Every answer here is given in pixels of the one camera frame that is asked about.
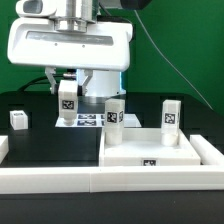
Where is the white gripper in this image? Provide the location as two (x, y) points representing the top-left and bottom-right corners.
(7, 18), (133, 96)

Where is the white square table top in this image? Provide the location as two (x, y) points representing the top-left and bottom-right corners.
(99, 128), (201, 166)

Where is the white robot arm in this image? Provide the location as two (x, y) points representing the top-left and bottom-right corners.
(7, 0), (152, 98)

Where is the white marker tag sheet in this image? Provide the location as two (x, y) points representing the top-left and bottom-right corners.
(54, 113), (142, 128)

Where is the white U-shaped obstacle fence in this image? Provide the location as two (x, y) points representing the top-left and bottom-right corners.
(0, 135), (224, 194)

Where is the black cable bundle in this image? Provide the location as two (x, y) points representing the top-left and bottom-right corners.
(18, 75), (54, 92)

